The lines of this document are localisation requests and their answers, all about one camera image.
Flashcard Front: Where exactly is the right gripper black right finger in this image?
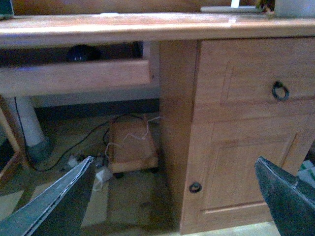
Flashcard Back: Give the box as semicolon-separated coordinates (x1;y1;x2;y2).
254;156;315;236

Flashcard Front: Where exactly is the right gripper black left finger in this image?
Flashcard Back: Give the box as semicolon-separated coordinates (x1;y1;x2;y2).
0;156;95;236

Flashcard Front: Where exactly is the wooden keyboard tray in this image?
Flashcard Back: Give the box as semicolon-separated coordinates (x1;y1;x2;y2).
0;59;152;97

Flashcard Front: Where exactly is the black computer mouse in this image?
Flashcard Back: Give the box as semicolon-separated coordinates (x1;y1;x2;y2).
66;45;101;62

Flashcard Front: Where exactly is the white power adapter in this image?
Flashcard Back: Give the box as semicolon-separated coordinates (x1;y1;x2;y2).
93;166;113;191

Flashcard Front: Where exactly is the black round door knob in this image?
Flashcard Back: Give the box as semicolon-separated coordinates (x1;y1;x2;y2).
189;181;202;194

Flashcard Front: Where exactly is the wooden wheeled cart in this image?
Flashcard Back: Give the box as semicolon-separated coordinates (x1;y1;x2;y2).
105;114;158;178

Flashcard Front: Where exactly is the white pipe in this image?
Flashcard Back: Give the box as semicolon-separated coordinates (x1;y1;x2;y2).
4;96;45;147

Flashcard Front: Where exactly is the wooden desk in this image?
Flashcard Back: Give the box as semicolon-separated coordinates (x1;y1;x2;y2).
0;13;315;234

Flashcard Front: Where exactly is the white thin cable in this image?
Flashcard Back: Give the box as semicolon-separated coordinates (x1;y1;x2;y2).
104;116;162;158

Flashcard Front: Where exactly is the black floor cable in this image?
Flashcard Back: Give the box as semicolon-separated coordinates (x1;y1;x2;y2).
13;97;146;172

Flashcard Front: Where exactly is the black ring drawer pull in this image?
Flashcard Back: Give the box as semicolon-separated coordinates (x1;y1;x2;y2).
272;81;290;101

